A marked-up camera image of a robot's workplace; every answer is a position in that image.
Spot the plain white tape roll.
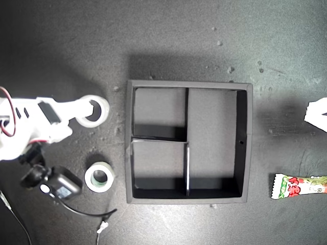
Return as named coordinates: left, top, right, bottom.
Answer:
left=75, top=94, right=110, bottom=128

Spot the green red snack bar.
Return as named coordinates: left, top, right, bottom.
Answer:
left=270, top=173, right=327, bottom=200

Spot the white tape roll green core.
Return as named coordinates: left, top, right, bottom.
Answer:
left=84, top=161, right=115, bottom=194

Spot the black tray with wells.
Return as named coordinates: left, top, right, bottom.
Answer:
left=126, top=79, right=253, bottom=205

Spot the red arm wire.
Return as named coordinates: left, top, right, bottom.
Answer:
left=0, top=86, right=16, bottom=138

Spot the black camera box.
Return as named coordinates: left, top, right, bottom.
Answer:
left=38, top=165, right=83, bottom=202

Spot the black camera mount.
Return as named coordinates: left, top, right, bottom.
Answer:
left=19, top=164, right=52, bottom=189

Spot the black camera cable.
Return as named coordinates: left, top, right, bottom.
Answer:
left=54, top=198, right=118, bottom=217

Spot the thin cable with white plug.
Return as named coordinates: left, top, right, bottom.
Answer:
left=96, top=219, right=110, bottom=245

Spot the thin grey cable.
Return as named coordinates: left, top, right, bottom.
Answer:
left=0, top=190, right=33, bottom=245

